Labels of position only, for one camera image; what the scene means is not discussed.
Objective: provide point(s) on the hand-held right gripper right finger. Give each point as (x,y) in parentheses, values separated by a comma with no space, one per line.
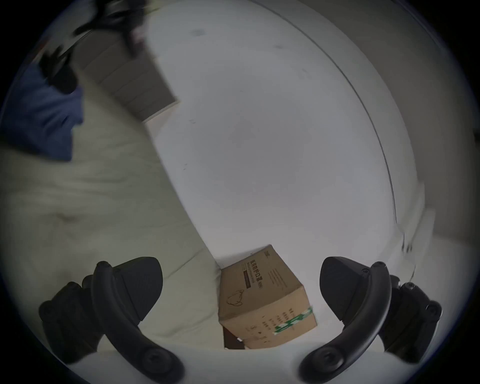
(360,300)

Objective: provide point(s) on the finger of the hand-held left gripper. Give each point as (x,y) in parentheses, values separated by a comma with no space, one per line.
(120,17)
(62,73)

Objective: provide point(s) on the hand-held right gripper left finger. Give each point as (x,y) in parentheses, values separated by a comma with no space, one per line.
(116,300)

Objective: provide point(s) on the dark blue shirt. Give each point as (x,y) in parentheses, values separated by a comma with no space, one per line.
(41,116)

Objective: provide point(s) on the grey padded headboard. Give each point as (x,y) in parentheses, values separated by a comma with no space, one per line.
(131,80)

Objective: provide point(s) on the brown cardboard carton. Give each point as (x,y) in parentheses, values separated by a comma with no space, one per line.
(258,300)

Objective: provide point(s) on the bed with pale sheet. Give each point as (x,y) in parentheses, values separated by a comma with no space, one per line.
(93,195)

